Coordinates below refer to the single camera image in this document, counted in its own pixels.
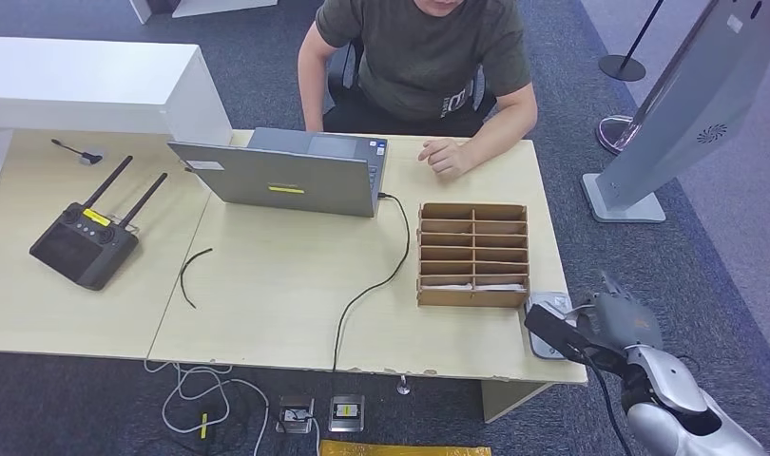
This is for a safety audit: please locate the person's left hand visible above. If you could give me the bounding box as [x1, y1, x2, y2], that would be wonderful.
[417, 137, 475, 181]

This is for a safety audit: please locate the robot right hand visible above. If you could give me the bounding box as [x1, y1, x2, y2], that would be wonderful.
[573, 272, 664, 353]

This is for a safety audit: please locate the grey card reader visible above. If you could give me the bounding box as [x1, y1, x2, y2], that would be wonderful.
[524, 291, 578, 361]

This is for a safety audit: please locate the person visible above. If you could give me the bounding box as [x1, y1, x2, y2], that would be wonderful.
[297, 0, 540, 181]

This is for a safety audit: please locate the cardboard card organizer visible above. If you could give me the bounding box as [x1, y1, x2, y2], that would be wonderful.
[416, 201, 530, 310]

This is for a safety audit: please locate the desk side panel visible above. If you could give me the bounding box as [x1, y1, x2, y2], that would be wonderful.
[481, 380, 555, 424]

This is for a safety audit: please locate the chrome stanchion base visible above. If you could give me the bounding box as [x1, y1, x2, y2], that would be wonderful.
[595, 115, 638, 156]

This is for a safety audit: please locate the grey laptop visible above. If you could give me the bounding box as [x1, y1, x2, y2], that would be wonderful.
[167, 127, 390, 219]

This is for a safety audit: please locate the grey kiosk stand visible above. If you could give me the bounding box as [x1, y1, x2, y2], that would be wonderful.
[581, 0, 770, 224]

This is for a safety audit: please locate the yellow floor strip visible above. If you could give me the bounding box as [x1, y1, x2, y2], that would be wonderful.
[318, 439, 492, 456]

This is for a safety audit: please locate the metal floor socket box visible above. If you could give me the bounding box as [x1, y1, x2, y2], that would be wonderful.
[327, 394, 365, 433]

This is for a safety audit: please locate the white furniture base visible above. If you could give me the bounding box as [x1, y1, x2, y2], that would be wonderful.
[127, 0, 279, 25]

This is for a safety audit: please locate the floor socket with plug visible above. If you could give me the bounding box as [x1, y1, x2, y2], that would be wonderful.
[276, 396, 315, 435]

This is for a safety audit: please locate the small black desk microphone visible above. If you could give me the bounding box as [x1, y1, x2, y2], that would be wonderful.
[50, 139, 104, 167]

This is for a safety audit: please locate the black remote controller with antennas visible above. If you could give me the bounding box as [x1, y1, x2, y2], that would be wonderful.
[29, 155, 169, 292]

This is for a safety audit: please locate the white counter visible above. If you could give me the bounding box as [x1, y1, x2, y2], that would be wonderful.
[0, 36, 234, 216]

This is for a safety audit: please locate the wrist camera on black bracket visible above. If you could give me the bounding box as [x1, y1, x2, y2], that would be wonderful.
[524, 303, 628, 379]

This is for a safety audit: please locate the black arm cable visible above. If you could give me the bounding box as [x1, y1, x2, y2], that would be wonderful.
[580, 355, 635, 456]

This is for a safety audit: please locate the black laptop power cable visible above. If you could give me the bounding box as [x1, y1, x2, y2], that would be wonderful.
[331, 192, 412, 373]

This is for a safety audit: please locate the black stanchion post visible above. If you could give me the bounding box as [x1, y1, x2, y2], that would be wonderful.
[597, 0, 666, 83]

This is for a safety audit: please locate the short black cable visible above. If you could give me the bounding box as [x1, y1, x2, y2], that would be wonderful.
[179, 247, 214, 311]

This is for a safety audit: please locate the white floor cable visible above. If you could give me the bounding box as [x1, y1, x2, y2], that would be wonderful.
[144, 359, 271, 456]

